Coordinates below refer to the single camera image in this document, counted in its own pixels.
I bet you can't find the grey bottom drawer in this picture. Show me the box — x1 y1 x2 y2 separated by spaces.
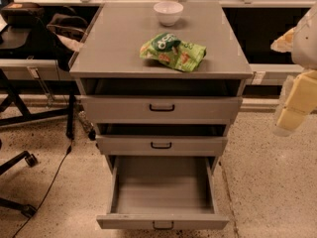
97 156 229 230

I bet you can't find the black desk frame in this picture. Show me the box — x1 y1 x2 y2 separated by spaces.
0 69 76 139

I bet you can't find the black power cable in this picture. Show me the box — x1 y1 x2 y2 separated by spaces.
11 139 74 238

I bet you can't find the black office chair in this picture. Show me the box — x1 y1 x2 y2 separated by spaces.
0 139 40 219

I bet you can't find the white ceramic bowl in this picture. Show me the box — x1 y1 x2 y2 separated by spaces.
154 1 183 26

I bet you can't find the grey middle drawer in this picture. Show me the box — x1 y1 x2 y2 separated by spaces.
96 124 227 157

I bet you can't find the green rice chip bag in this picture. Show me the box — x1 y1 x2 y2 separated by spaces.
140 33 206 72

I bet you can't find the grey drawer cabinet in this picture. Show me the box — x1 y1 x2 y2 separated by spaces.
70 1 252 173

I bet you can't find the grey drawer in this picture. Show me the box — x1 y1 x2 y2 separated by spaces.
97 156 229 230
96 124 227 157
82 78 242 124

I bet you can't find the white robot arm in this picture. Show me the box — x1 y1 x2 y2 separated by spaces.
270 4 317 137

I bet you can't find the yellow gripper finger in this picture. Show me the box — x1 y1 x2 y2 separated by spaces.
273 70 317 137
270 29 294 53

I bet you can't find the black bag on chair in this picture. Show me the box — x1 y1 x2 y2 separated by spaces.
47 6 88 52

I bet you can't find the grey top drawer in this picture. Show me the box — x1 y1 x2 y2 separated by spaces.
82 78 242 124

